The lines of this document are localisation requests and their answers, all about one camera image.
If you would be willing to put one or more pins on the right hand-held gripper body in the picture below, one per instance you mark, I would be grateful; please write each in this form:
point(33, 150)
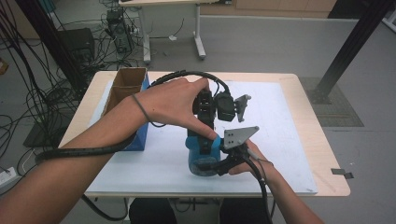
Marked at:
point(238, 137)

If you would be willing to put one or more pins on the white power strip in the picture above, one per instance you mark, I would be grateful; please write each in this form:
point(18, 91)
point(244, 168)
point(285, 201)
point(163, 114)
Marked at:
point(7, 178)

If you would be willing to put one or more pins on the person's right leg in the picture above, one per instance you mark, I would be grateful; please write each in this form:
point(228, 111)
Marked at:
point(239, 213)

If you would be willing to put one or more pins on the person's left leg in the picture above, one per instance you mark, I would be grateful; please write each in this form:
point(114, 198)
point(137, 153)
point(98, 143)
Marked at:
point(152, 213)

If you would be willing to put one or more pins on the brown cardboard piece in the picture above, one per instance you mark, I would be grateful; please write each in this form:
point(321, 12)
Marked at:
point(3, 66)

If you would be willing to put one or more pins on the blue cardboard box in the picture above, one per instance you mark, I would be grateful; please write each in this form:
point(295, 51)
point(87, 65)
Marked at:
point(127, 81)

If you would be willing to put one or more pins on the white desk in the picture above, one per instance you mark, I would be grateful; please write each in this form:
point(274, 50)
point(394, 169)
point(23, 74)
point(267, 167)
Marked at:
point(198, 31)

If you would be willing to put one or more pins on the black tape strip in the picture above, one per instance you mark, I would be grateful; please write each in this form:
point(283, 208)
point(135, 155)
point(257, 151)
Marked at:
point(339, 171)

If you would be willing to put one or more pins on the black box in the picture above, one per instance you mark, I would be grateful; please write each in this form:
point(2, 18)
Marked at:
point(76, 43)

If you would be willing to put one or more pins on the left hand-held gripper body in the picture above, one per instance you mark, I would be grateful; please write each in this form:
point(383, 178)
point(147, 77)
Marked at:
point(225, 105)

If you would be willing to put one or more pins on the white power adapter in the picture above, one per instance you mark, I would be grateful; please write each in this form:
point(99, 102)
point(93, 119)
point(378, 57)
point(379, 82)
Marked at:
point(172, 38)

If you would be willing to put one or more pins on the person's leg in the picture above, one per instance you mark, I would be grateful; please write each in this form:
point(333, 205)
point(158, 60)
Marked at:
point(239, 213)
point(152, 213)

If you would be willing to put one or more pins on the white table mat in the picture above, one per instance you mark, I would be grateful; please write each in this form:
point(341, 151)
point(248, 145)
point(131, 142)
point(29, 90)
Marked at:
point(155, 177)

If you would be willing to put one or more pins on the black metal post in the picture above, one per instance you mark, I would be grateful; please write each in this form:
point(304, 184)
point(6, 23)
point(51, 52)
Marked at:
point(46, 34)
point(351, 46)

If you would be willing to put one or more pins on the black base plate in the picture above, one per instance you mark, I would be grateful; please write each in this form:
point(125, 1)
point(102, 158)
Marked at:
point(40, 137)

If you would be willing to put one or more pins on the person's left hand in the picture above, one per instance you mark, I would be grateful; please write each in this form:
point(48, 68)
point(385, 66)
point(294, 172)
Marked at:
point(174, 102)

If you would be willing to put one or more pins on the blue bottle with white cap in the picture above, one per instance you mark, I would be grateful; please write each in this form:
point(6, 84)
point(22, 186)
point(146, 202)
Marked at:
point(193, 155)

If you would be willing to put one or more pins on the person's right hand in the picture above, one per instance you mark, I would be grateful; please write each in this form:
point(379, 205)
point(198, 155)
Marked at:
point(257, 165)

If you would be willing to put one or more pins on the grey floor mat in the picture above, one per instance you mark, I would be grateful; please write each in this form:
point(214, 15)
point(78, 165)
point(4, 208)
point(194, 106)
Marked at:
point(341, 113)

